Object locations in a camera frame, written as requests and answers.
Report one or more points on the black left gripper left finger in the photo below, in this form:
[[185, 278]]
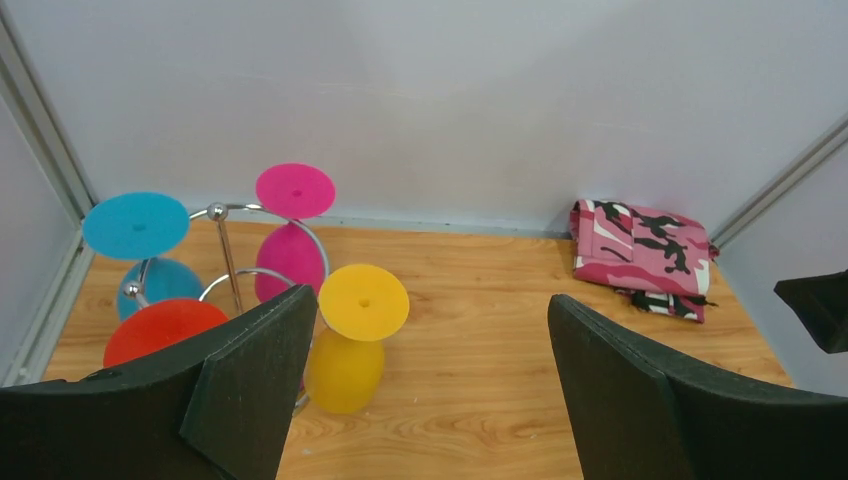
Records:
[[217, 405]]

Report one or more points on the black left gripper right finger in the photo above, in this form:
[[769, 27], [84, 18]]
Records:
[[641, 410]]

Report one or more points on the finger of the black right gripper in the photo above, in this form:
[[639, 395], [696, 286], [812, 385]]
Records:
[[820, 303]]

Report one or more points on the red plastic wine glass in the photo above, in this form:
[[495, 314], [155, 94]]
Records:
[[159, 326]]

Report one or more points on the pink plastic wine glass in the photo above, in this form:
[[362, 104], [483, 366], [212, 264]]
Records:
[[294, 191]]

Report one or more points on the chrome wire glass rack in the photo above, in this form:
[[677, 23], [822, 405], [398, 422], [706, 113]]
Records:
[[217, 212]]

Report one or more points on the yellow plastic wine glass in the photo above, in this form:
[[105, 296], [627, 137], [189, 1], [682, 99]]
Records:
[[361, 305]]

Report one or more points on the blue plastic wine glass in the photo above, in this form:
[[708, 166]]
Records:
[[138, 227]]

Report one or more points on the pink camouflage folded cloth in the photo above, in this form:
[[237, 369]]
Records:
[[659, 260]]

